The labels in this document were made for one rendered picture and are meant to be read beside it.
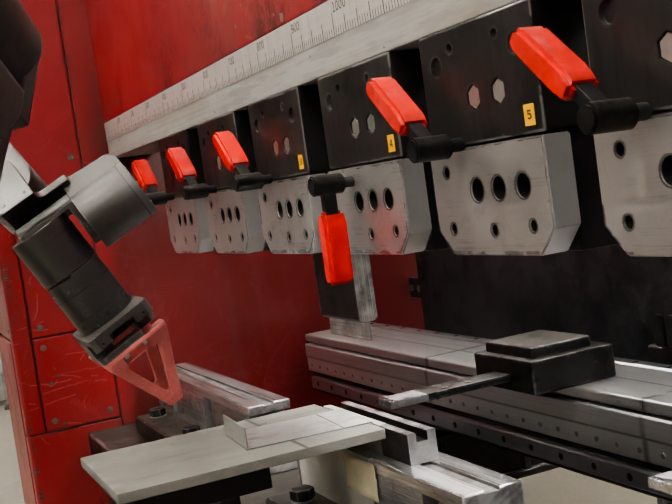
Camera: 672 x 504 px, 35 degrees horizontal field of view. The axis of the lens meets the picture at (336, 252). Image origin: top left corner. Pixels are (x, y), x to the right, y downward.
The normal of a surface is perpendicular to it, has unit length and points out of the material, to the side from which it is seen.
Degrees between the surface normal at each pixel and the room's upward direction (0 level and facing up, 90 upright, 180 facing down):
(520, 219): 90
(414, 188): 90
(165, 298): 90
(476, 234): 90
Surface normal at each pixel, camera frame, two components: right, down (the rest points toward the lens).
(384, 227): -0.91, 0.15
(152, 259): 0.40, 0.00
